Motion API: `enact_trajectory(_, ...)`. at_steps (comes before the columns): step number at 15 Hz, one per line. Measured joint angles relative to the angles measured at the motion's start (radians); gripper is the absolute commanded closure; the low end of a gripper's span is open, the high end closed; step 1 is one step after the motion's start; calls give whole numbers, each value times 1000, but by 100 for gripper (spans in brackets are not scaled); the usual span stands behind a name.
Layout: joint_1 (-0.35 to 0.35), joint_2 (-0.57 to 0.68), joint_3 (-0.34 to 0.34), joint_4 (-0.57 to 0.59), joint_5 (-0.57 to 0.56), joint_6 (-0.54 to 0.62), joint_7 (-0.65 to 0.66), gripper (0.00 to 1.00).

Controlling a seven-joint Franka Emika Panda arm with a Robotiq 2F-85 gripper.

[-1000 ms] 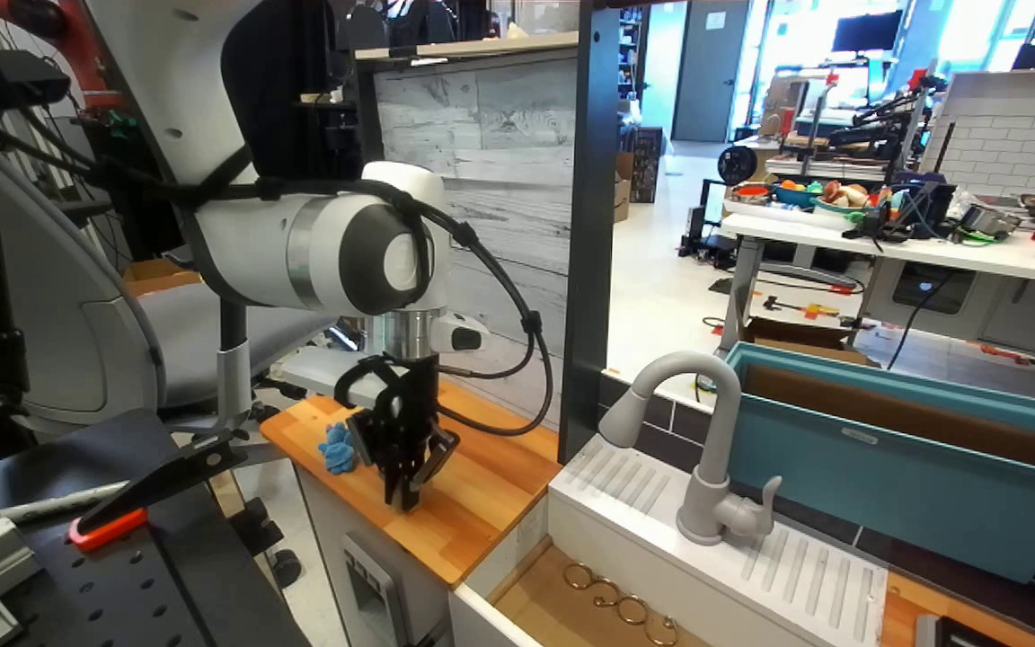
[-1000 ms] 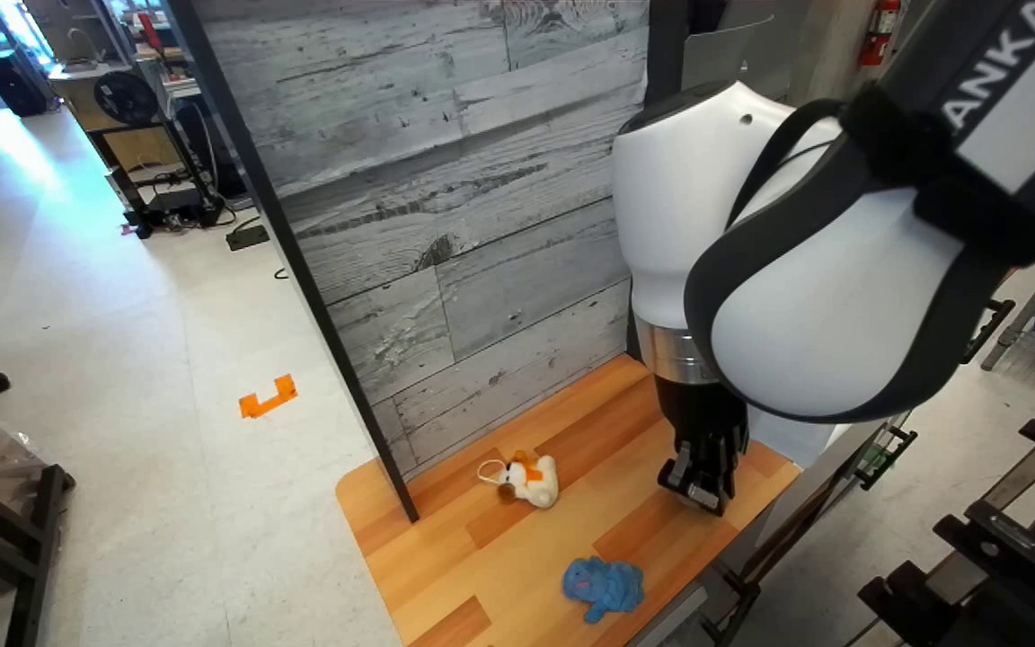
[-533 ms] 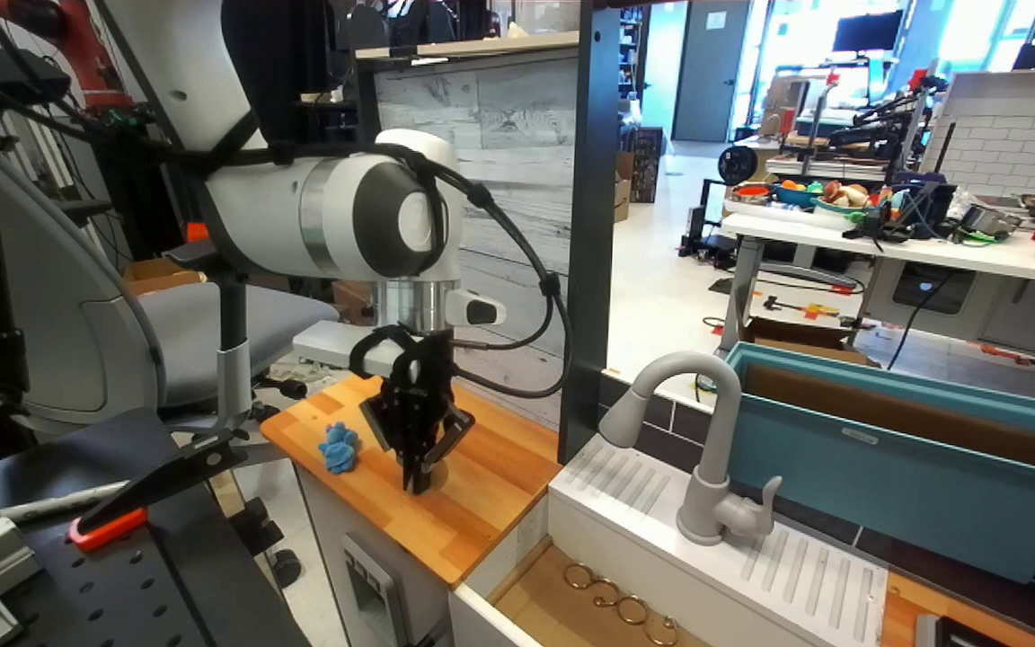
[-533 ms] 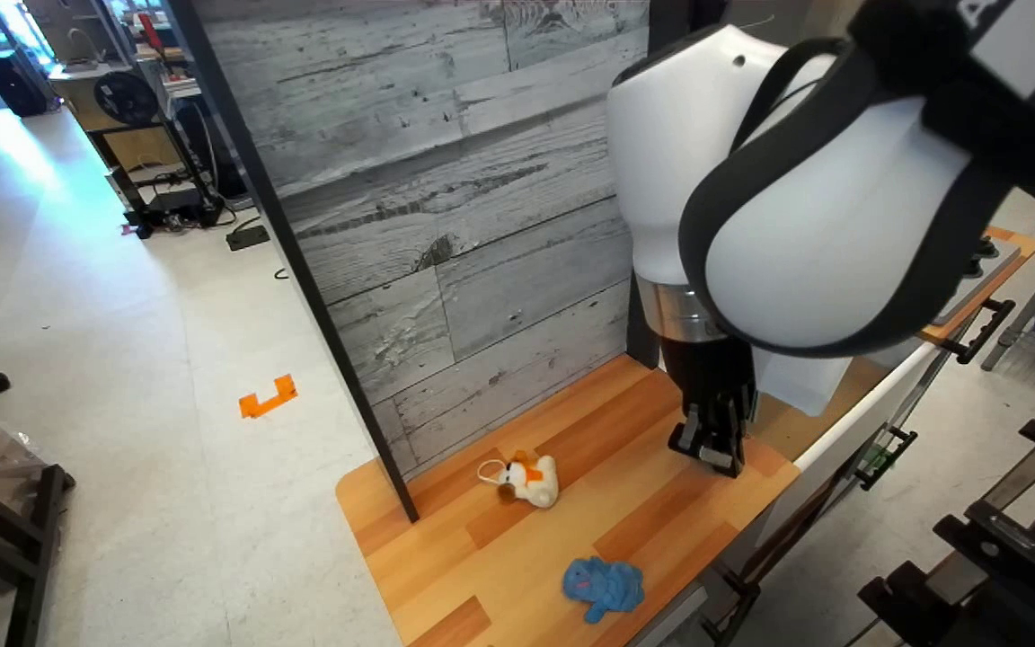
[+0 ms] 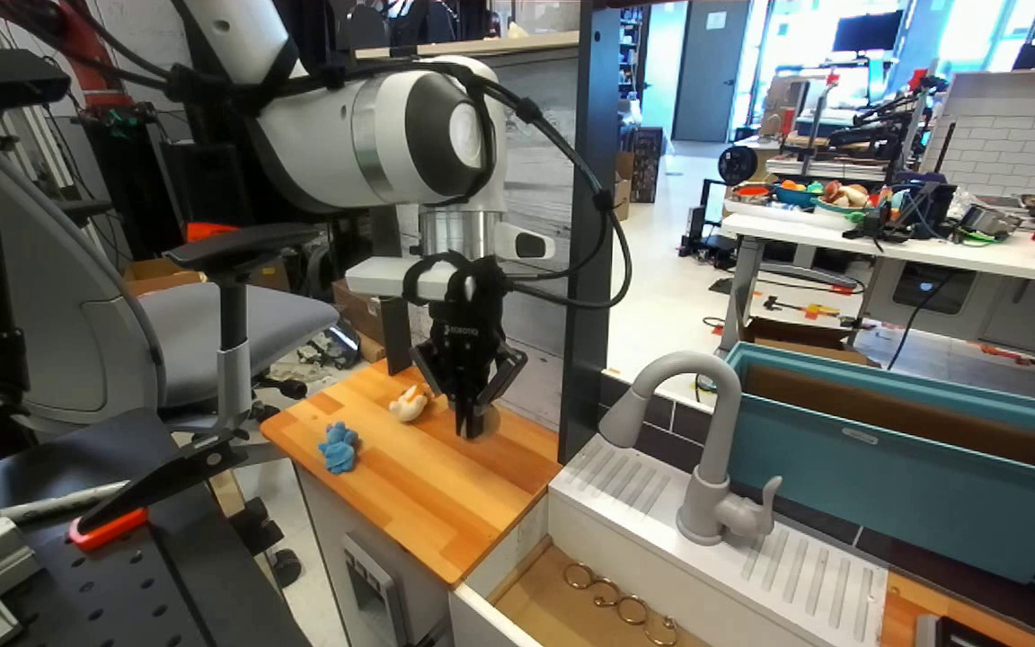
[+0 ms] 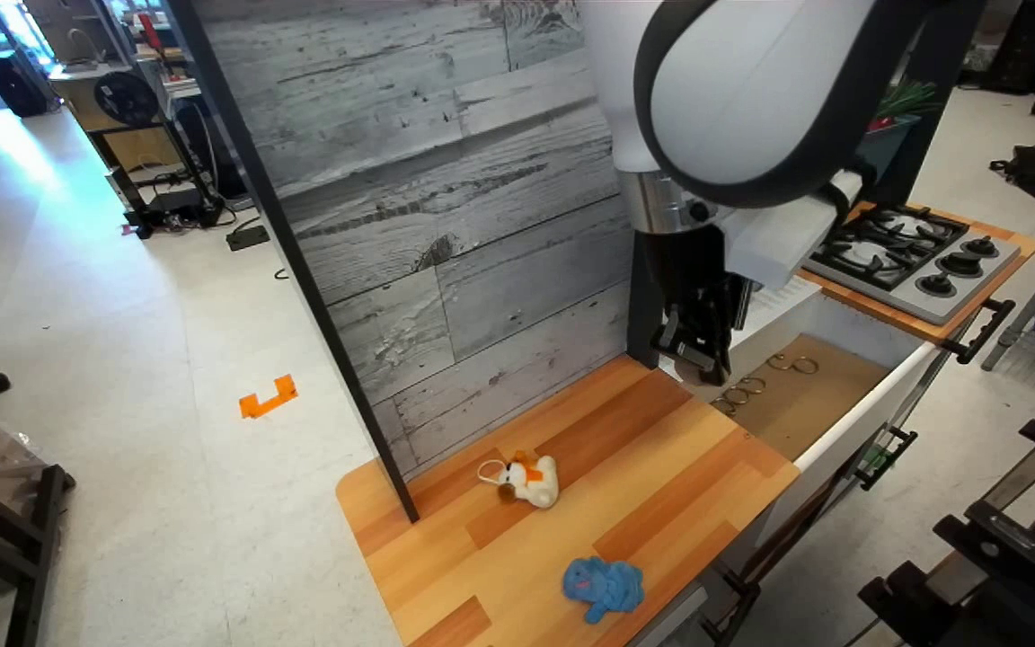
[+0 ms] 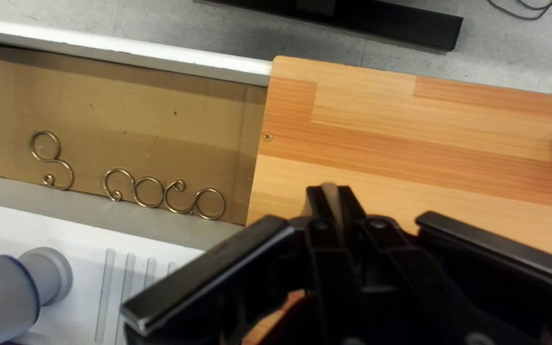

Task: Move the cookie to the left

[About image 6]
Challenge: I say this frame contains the blue sink bin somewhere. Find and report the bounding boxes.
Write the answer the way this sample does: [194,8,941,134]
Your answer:
[854,114,920,200]

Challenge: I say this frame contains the white open drawer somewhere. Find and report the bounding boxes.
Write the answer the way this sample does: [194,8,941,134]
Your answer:
[689,283,955,484]

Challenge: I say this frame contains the black equipment cart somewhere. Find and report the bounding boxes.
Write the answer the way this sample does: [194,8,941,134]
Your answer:
[83,61,237,240]

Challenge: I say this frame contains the grey toy stove top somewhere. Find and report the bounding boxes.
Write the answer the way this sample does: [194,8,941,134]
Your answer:
[803,200,1024,327]

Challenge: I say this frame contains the black drawer handle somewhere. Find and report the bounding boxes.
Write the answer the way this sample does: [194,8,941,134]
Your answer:
[944,296,1021,368]

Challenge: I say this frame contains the upright black frame post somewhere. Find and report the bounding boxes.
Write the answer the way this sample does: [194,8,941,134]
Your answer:
[621,218,672,371]

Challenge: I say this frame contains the green toy vegetable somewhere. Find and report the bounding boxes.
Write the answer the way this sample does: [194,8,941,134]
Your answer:
[881,78,949,126]

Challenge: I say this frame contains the black metal rack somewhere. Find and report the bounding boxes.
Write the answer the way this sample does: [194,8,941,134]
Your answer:
[0,460,79,647]

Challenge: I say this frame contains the slanted black frame post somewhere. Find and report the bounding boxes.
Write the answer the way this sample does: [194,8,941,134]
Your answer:
[164,0,426,524]

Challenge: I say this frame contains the blue plush toy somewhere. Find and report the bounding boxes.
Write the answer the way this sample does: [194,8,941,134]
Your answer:
[556,552,646,628]

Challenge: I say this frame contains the small black floor box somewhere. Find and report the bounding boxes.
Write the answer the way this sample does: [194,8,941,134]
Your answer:
[223,218,273,256]

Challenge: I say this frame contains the wooden board under stove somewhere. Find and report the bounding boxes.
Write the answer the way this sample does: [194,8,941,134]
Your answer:
[797,199,1035,347]

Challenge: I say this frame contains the black metal stand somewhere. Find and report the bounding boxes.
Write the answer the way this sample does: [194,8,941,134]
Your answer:
[854,392,1035,647]

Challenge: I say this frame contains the white and orange plush toy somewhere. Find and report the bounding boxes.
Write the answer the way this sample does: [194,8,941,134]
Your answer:
[476,449,564,513]

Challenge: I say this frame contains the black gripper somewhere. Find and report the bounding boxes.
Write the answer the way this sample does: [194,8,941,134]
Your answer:
[654,223,750,387]

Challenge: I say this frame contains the black cabinet handle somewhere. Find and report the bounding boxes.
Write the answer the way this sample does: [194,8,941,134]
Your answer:
[853,425,920,492]

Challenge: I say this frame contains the grey wood-look backdrop panel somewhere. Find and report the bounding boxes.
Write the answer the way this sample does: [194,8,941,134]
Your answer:
[194,0,642,478]

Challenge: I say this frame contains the wide black frame post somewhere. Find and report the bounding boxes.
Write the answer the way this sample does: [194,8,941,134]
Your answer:
[874,0,991,207]

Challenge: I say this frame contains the orange floor tape marker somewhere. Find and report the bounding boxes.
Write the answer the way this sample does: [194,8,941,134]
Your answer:
[235,373,303,425]

